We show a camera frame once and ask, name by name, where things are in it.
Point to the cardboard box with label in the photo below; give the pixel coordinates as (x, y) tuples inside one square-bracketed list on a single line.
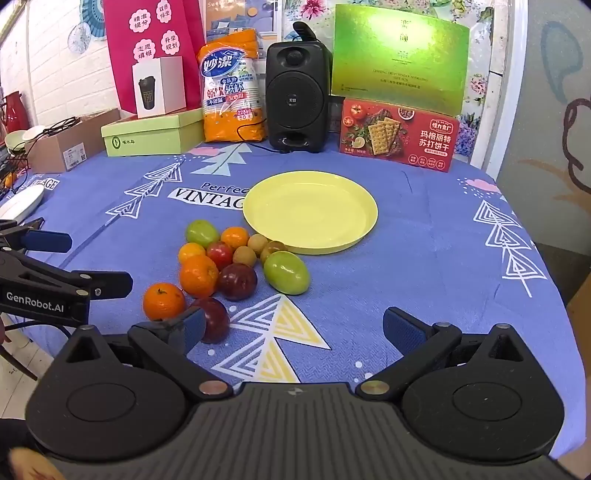
[(69, 147)]

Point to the dark red plum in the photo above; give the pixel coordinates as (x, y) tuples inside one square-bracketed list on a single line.
[(217, 318), (237, 281)]

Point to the blue printed tablecloth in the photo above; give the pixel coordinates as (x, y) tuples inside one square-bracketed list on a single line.
[(415, 277)]

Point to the red cracker box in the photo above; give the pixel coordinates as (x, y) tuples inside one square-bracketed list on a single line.
[(415, 138)]

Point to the pink poster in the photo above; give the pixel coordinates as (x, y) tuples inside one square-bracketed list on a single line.
[(138, 27)]

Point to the red tomato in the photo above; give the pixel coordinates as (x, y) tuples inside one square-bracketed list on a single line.
[(219, 254)]

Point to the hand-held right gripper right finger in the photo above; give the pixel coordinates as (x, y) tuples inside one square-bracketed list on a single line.
[(399, 325)]

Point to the white oblong object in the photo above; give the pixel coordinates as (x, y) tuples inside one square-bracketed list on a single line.
[(21, 203)]

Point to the person's right hand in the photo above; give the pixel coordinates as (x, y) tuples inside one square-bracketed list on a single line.
[(32, 466)]

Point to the orange tangerine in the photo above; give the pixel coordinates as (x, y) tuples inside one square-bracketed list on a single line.
[(162, 301), (198, 276), (234, 237)]

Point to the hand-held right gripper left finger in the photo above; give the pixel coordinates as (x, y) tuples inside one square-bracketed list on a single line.
[(194, 325)]

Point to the orange paper cup pack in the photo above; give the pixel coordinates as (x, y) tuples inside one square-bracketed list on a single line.
[(226, 78)]

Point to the light green lidded box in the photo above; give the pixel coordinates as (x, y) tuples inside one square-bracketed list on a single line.
[(152, 138)]

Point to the brownish red plum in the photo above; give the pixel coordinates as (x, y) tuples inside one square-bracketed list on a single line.
[(272, 248)]

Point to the white bowl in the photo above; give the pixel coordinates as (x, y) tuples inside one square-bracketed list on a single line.
[(34, 133)]

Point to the shiny green gift box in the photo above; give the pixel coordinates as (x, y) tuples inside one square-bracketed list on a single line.
[(397, 60)]

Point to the large green plum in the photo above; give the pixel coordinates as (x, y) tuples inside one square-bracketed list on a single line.
[(286, 273)]

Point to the black speaker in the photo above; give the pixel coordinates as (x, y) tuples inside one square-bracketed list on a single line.
[(298, 92)]

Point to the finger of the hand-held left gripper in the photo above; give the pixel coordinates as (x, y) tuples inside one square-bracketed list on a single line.
[(46, 241), (108, 284)]

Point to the pale green bowl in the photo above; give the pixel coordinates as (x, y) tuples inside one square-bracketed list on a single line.
[(16, 140)]

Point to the red jug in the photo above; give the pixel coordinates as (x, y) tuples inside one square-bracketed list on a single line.
[(13, 113)]

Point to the blue printed wall poster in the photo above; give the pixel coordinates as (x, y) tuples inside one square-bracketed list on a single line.
[(240, 14)]

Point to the yellow plastic plate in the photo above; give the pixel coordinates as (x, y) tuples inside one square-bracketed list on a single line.
[(309, 212)]

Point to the small yellow-orange citrus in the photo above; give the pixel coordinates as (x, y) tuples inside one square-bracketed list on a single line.
[(191, 251)]

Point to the small green plum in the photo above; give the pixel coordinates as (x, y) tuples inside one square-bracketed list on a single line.
[(202, 233)]

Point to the blue paper fan decoration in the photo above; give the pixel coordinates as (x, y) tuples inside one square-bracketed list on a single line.
[(79, 37), (94, 10)]

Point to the brown longan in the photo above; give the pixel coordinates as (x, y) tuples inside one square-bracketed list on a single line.
[(257, 243), (244, 256)]

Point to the white box with cup print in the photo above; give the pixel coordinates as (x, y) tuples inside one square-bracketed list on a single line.
[(159, 92)]

